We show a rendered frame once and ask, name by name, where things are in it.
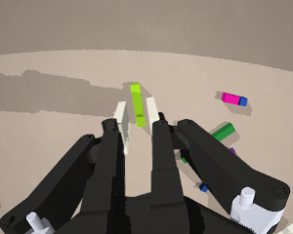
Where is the small blue block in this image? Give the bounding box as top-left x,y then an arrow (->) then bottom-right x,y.
238,97 -> 248,106
199,182 -> 208,192

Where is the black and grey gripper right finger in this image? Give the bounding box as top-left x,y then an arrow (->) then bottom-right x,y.
146,97 -> 290,234

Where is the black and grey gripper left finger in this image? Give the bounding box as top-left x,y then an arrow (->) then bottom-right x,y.
0,101 -> 130,234

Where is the small magenta block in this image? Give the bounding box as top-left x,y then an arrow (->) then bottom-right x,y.
222,93 -> 239,104

